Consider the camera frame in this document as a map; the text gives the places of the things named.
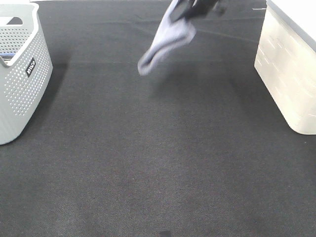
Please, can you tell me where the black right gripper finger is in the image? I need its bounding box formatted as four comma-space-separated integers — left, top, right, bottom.
170, 0, 189, 21

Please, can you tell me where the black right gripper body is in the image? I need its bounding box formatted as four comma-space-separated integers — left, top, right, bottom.
184, 0, 227, 18

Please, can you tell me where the lavender towel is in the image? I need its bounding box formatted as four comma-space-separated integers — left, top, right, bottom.
137, 0, 197, 76

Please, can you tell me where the white plastic bin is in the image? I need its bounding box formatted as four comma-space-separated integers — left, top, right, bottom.
254, 0, 316, 135

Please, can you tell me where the black table mat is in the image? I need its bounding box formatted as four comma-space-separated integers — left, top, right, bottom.
0, 0, 316, 237

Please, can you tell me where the grey perforated plastic basket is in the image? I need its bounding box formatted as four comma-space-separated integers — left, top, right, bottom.
0, 0, 53, 145

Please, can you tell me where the blue cloth in basket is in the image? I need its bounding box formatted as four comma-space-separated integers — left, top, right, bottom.
0, 53, 15, 60

